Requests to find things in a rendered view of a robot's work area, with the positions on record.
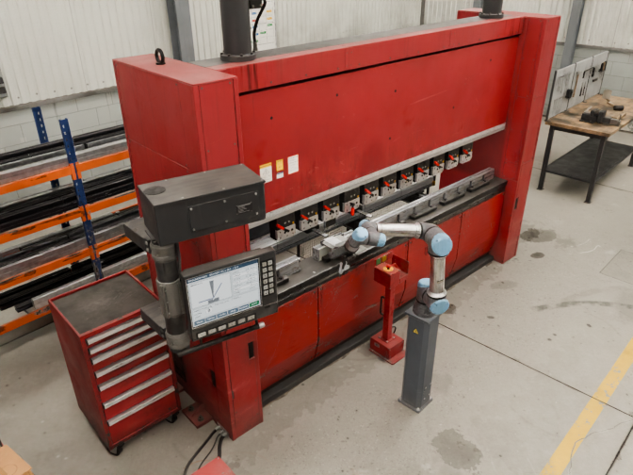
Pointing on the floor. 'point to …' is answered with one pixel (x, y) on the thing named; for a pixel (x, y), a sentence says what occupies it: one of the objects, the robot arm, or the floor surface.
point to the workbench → (586, 126)
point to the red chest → (116, 358)
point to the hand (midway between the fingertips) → (334, 263)
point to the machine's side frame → (514, 127)
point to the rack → (65, 217)
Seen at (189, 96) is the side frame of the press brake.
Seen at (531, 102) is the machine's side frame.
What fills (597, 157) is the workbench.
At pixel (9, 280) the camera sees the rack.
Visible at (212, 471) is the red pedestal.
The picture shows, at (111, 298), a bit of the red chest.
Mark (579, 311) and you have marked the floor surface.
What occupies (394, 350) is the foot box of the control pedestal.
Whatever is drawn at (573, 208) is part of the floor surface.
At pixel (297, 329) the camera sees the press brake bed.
